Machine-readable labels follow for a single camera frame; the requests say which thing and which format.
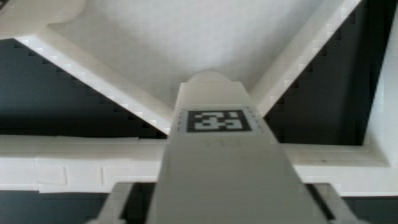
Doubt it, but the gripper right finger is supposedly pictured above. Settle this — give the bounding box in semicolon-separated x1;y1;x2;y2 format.
305;183;369;224

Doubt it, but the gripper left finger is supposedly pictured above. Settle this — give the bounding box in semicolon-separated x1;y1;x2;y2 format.
85;182;156;224

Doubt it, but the white desk tabletop panel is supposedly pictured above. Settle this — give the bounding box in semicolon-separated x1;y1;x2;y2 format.
17;0;362;131

